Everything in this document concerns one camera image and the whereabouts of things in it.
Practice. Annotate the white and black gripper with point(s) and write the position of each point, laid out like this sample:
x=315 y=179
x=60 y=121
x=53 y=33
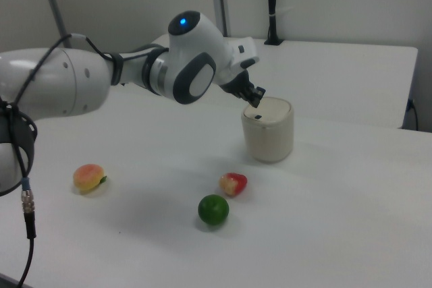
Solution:
x=243 y=52

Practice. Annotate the cream bin lid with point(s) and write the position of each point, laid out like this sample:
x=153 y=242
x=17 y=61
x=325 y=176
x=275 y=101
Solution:
x=273 y=109

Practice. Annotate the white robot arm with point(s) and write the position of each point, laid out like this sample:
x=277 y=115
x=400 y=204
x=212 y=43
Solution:
x=67 y=82

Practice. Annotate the cream garbage bin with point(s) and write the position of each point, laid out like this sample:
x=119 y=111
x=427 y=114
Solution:
x=268 y=141

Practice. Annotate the red toy strawberry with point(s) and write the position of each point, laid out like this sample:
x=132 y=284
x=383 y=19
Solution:
x=233 y=183

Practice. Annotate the green lime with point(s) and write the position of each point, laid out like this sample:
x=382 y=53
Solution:
x=213 y=209

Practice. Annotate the orange pink toy peach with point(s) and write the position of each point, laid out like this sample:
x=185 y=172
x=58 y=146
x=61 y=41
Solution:
x=87 y=178

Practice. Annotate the black camera stand pole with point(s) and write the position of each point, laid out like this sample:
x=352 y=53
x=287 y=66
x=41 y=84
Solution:
x=272 y=4

